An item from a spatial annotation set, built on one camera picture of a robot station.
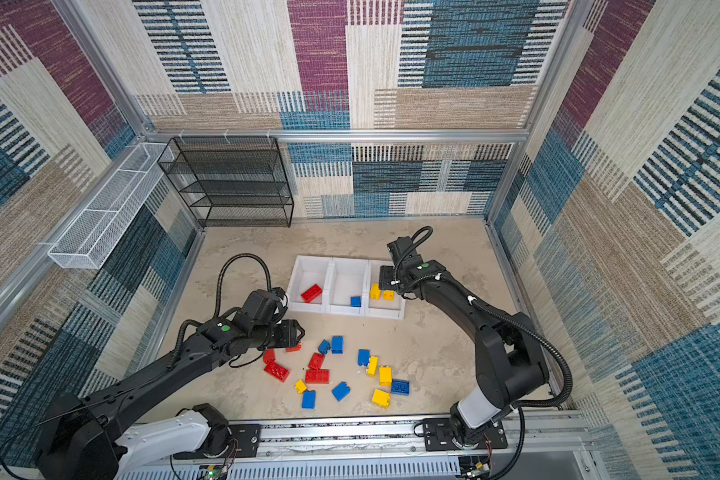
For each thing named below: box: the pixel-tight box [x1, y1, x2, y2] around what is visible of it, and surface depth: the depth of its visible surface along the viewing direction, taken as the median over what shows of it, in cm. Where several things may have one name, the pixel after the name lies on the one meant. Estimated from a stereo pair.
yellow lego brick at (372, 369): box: [366, 356, 379, 378], surface depth 85 cm
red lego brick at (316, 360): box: [308, 352, 325, 370], surface depth 87 cm
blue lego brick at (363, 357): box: [358, 349, 371, 367], surface depth 89 cm
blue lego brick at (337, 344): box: [331, 335, 344, 354], surface depth 89 cm
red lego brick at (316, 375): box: [305, 362, 330, 384], surface depth 85 cm
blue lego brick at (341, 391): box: [331, 381, 351, 402], surface depth 83 cm
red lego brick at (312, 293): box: [301, 284, 323, 303], surface depth 100 cm
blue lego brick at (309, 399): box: [301, 390, 316, 409], surface depth 81 cm
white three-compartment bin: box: [286, 254, 406, 319], surface depth 98 cm
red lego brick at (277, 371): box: [264, 362, 290, 382], surface depth 85 cm
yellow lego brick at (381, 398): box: [371, 389, 391, 409], surface depth 79 cm
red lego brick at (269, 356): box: [264, 348, 276, 365], surface depth 88 cm
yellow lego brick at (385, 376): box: [379, 366, 393, 387], surface depth 83 cm
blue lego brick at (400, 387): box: [391, 379, 410, 396], surface depth 82 cm
